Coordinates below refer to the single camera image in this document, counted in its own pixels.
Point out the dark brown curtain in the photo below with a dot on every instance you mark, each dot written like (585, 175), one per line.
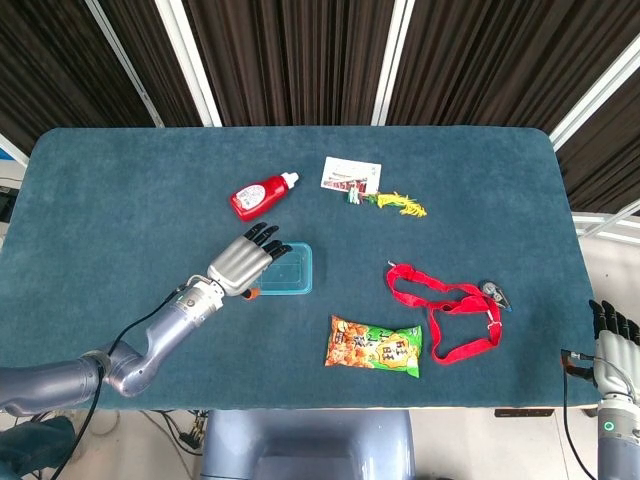
(300, 60)
(500, 60)
(50, 75)
(155, 65)
(610, 165)

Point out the blue-grey robot torso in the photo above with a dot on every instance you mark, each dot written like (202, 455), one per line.
(300, 445)

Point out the yellow tassel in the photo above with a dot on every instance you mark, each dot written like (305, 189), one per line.
(395, 201)

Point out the white frame post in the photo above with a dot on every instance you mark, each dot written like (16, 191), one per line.
(391, 65)
(595, 97)
(189, 65)

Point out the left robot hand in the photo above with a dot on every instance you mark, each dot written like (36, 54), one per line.
(240, 260)

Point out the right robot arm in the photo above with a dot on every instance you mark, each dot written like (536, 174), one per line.
(617, 440)

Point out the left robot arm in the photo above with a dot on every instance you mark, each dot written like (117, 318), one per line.
(165, 325)

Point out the teal table cloth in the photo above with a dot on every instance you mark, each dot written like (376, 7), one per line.
(125, 200)

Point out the teal plastic container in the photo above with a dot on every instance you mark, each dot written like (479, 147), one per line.
(295, 275)

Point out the thin grey frame post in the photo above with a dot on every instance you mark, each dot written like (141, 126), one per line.
(125, 65)

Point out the dark green fabric bundle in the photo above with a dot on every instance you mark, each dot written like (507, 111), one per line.
(35, 445)

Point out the red ketchup squeeze bottle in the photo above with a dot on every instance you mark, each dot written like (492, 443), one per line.
(257, 197)

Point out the white metal rack frame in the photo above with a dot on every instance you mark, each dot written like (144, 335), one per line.
(605, 227)

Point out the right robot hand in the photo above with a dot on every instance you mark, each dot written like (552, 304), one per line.
(617, 360)

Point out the white printed card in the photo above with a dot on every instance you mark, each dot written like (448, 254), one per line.
(350, 172)

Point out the green orange snack bag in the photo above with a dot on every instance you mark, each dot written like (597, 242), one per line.
(375, 347)

